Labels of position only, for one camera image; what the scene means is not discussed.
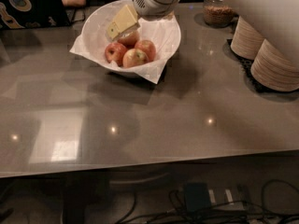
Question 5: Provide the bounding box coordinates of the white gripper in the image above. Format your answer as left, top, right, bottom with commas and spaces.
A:
107, 0, 179, 41

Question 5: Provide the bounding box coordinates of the red apple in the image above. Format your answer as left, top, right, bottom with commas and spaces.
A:
122, 49, 149, 68
135, 40, 156, 62
105, 42, 128, 66
118, 31, 139, 47

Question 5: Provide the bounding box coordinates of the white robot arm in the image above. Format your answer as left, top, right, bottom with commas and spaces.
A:
107, 0, 299, 64

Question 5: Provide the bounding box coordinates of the white bowl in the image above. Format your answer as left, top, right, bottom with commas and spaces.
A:
80, 0, 182, 78

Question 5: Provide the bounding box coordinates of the white paper liner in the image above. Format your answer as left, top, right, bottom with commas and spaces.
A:
69, 3, 180, 85

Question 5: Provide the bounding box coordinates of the black laptop with stickers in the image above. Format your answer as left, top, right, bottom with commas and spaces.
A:
0, 0, 71, 30

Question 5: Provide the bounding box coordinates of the glass jar with grains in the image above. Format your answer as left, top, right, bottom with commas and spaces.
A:
203, 0, 236, 27

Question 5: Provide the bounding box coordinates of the rear stack of paper plates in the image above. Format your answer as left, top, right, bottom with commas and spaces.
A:
231, 17, 264, 60

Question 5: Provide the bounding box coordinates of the stack of paper plates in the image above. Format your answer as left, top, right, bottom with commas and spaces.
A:
250, 39, 299, 92
231, 17, 264, 60

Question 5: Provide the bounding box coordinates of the black mat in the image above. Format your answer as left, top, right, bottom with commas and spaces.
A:
226, 38, 299, 94

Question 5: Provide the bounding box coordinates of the front stack of paper plates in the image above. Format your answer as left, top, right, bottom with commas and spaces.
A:
250, 39, 299, 92

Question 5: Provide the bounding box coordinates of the dark power adapter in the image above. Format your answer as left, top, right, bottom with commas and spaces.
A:
183, 183, 211, 213

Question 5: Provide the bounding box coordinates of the black floor cable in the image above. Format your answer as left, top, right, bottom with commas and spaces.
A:
115, 179, 299, 224

